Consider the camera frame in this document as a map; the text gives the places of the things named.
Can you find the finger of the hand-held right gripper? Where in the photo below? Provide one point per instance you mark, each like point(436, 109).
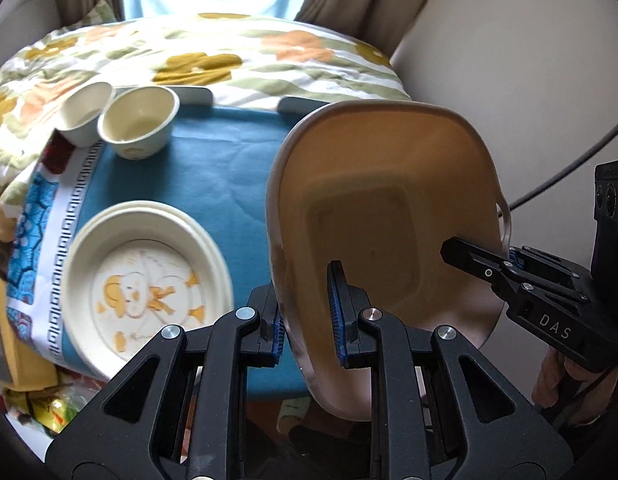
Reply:
point(554, 272)
point(474, 262)

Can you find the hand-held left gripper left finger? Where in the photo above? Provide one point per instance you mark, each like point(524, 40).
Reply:
point(275, 330)

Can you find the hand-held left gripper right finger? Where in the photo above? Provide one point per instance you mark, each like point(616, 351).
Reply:
point(336, 310)

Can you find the pink square dish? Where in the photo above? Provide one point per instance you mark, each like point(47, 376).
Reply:
point(389, 185)

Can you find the yellow bear plate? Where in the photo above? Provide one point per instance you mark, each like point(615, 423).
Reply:
point(149, 285)

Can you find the deep white plate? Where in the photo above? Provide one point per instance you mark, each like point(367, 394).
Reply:
point(134, 204)

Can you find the person's right hand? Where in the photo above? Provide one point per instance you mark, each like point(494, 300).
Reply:
point(584, 400)

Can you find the blue tablecloth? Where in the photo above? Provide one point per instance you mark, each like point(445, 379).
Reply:
point(229, 160)

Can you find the colourful plastic packaging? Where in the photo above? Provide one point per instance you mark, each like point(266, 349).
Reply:
point(49, 405)

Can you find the cream bowl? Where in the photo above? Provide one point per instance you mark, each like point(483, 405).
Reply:
point(139, 115)

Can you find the yellow cloth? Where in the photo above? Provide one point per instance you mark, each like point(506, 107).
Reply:
point(14, 340)

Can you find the patterned blue white cloth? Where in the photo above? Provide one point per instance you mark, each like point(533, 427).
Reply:
point(36, 220)

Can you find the floral blanket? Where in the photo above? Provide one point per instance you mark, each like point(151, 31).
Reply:
point(239, 40)

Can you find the small white bowl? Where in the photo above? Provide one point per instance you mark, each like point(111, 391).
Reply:
point(84, 105)

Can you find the patterned pillow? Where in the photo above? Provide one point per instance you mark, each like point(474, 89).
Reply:
point(99, 12)

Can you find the grey headboard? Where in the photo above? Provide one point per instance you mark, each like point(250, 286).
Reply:
point(29, 15)

